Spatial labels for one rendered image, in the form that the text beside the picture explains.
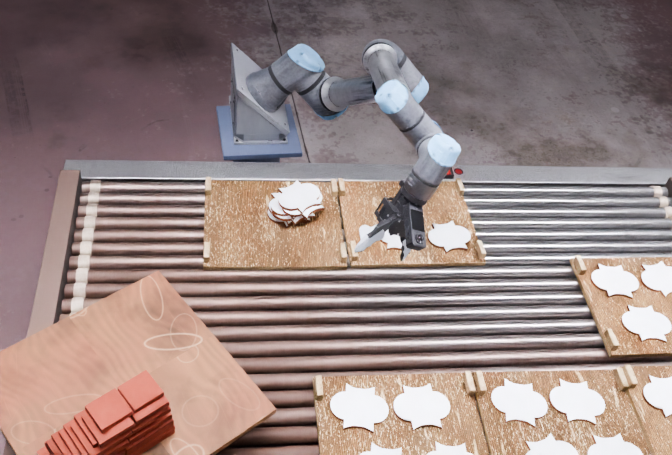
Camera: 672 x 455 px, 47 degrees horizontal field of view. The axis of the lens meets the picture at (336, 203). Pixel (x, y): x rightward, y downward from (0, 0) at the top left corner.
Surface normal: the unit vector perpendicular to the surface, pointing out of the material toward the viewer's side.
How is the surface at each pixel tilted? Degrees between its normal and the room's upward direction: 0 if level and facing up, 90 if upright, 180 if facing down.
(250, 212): 0
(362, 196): 0
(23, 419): 0
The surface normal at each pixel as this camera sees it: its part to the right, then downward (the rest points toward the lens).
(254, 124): 0.16, 0.72
